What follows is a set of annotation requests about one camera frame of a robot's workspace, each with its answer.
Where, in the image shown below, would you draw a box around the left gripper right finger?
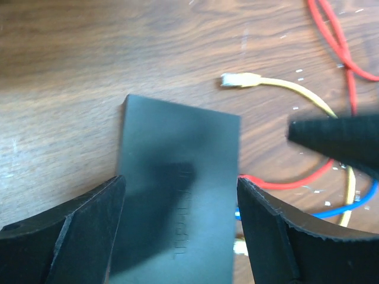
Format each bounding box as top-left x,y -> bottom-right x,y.
237,179 -> 378,283

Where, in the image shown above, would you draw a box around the black network switch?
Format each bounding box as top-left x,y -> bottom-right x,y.
110,95 -> 240,283

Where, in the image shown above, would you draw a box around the red ethernet cable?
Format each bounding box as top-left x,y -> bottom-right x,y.
238,158 -> 335,191
306,0 -> 379,116

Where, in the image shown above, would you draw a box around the yellow ethernet cable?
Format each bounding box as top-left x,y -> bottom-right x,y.
220,72 -> 356,256

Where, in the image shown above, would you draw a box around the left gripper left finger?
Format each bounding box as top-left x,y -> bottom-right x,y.
1,176 -> 126,283

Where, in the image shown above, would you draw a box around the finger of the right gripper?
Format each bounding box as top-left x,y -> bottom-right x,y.
287,114 -> 378,179

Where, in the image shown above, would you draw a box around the blue ethernet cable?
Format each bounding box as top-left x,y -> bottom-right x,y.
235,179 -> 379,221

